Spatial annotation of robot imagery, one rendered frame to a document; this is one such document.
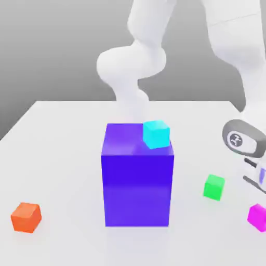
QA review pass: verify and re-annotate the large purple box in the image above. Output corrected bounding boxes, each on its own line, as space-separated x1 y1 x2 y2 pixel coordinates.
101 123 175 228

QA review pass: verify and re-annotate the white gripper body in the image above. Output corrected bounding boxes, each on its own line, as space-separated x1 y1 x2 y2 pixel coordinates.
242 175 266 203

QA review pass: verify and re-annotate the small green cube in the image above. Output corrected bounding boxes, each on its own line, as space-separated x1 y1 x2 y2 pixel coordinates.
203 174 226 202

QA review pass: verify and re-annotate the small cyan cube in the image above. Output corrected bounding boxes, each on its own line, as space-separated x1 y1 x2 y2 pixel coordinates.
142 119 171 150

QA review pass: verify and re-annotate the small orange cube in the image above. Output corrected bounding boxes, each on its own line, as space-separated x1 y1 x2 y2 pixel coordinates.
10 202 43 234

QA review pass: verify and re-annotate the small magenta cube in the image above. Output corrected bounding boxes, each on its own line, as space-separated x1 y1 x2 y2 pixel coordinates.
247 203 266 233

